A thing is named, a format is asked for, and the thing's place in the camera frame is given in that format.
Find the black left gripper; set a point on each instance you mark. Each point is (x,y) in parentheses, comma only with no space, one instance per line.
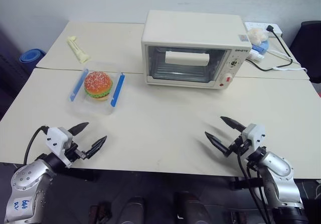
(74,154)

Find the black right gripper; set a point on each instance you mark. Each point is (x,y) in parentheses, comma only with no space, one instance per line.
(237,146)

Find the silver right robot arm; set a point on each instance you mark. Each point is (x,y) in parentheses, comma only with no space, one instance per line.
(278,176)

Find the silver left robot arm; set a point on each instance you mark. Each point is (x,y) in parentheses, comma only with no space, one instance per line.
(27,183)

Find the cream toaster oven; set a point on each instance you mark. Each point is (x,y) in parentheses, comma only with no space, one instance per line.
(193,30)

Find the clear container with blue clips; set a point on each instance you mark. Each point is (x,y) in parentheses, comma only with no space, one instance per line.
(85,107)

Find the toy hamburger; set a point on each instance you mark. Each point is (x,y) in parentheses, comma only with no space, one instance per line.
(98,84)

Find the small white bottle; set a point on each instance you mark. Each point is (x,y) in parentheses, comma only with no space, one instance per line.
(256,55)

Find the cream plastic tube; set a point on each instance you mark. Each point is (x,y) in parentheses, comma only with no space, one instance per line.
(77,49)

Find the blue rolled mat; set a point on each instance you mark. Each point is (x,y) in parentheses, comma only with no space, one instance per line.
(31,55)

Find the white crumpled bag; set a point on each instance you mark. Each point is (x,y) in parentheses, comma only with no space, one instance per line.
(257,36)

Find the white power strip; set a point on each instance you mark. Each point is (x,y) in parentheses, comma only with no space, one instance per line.
(258,25)

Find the black chair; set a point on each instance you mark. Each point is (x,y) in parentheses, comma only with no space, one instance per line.
(307,43)

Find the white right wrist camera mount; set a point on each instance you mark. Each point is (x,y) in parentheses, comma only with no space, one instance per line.
(254,134)

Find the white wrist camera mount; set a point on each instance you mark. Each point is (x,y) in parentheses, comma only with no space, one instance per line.
(56,138)
(254,134)

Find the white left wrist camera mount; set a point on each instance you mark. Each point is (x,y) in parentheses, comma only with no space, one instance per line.
(56,138)

